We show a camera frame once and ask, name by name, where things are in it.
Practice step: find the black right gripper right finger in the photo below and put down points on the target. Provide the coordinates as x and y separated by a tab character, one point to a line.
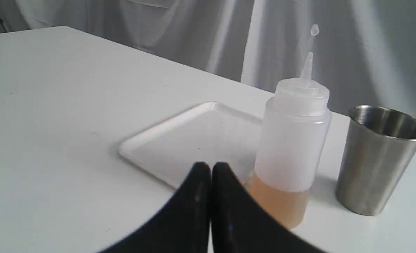
240	225

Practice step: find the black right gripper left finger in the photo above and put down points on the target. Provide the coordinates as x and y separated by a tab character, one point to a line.
181	226

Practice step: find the clear plastic squeeze bottle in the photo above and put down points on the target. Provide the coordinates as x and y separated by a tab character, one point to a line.
293	133

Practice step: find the stainless steel cup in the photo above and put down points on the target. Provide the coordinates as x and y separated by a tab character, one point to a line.
380	144

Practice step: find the white plastic tray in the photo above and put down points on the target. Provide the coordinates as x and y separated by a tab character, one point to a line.
210	132

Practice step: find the grey fabric backdrop curtain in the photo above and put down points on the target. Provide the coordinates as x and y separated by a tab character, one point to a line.
364	50

